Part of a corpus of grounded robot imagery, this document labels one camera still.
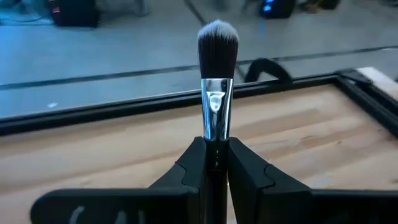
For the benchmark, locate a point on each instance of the black device with blue light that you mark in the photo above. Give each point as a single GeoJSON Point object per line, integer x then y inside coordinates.
{"type": "Point", "coordinates": [280, 11]}

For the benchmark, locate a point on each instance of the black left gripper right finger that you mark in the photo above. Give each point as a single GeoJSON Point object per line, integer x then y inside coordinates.
{"type": "Point", "coordinates": [264, 199]}

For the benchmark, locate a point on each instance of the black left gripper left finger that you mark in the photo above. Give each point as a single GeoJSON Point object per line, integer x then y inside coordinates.
{"type": "Point", "coordinates": [174, 199]}

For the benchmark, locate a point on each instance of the black box with red marks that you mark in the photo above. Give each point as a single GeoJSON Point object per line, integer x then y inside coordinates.
{"type": "Point", "coordinates": [73, 14]}

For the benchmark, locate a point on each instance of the black aluminium table frame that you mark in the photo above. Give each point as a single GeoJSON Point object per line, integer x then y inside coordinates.
{"type": "Point", "coordinates": [93, 113]}

